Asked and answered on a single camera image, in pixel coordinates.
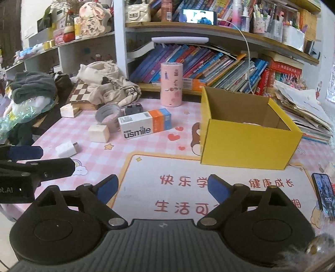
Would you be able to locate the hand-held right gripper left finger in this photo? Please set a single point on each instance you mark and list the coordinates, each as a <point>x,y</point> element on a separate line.
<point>108,188</point>

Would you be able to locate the grey purple toy truck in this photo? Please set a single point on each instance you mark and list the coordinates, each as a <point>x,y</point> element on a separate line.
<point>133,109</point>

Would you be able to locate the wooden bookshelf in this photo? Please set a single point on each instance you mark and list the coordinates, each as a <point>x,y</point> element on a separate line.
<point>120,52</point>

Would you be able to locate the gold ribbon roll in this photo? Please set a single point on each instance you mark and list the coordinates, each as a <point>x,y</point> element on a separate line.
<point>49,45</point>

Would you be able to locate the orange small box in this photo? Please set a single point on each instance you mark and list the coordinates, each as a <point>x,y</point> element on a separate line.
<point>195,83</point>

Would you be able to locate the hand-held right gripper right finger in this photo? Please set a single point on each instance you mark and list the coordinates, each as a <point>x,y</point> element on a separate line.
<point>217,189</point>

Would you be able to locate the grey fur pompom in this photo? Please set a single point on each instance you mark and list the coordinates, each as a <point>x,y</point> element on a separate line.
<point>308,257</point>

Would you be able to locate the dark bag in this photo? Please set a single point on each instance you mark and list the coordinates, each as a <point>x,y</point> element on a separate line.
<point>62,82</point>

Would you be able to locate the grey folded cloth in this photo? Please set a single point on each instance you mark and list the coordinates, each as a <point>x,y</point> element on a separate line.
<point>31,86</point>

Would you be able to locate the thick white book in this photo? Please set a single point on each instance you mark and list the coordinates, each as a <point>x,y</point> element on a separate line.
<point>140,51</point>

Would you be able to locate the white quilted handbag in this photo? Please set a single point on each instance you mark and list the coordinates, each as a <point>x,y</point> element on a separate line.
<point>137,13</point>

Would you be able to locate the dark green cloth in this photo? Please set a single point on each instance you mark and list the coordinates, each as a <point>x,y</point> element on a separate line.
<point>21,133</point>

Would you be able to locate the black smartphone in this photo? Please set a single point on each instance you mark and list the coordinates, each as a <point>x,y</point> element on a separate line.
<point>324,193</point>

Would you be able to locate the white side shelf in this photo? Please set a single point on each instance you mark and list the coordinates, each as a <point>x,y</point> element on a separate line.
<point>78,49</point>

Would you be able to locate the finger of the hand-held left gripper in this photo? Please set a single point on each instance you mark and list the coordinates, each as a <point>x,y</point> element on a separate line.
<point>52,167</point>
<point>26,153</point>

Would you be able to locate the row of upright books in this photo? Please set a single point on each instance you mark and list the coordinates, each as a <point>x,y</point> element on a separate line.
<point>225,10</point>

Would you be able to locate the yellow cardboard box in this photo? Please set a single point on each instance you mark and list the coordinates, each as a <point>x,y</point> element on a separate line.
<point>248,143</point>

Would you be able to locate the pen holder with pens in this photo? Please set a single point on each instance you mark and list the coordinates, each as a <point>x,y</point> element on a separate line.
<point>264,22</point>

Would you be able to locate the cream printed cloth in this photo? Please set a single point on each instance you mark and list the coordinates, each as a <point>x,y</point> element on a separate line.
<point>107,75</point>

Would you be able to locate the smartphone playing video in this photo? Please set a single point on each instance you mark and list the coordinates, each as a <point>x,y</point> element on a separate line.
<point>199,17</point>

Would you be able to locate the pale wooden block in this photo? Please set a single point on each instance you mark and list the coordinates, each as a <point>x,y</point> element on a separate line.
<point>98,133</point>

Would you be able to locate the iridescent plastic bag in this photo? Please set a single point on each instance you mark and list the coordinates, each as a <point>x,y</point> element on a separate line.
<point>23,112</point>

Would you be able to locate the wooden chessboard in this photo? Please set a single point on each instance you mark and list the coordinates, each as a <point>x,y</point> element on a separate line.
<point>81,91</point>

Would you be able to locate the row of colourful books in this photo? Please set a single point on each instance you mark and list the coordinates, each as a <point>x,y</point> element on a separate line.
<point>204,65</point>

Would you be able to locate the pink checked desk mat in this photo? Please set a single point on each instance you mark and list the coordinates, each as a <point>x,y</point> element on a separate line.
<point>157,146</point>

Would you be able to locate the pink bunny decoration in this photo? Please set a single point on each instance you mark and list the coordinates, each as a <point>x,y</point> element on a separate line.
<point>90,18</point>

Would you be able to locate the white charger plug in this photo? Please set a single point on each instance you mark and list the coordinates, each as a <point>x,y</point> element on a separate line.
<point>65,150</point>

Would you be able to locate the white desk lamp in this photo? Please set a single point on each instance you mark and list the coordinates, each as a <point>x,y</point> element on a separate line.
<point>180,40</point>

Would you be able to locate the pink cylinder speaker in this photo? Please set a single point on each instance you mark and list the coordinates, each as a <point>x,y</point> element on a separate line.
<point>171,83</point>

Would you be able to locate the white orange toothpaste box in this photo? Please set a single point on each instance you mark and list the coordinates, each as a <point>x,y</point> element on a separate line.
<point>136,128</point>

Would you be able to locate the stack of papers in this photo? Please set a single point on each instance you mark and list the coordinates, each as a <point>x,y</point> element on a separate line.
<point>301,109</point>

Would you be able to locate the grey tape roll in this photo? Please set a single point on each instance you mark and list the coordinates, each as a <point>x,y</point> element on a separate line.
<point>115,126</point>

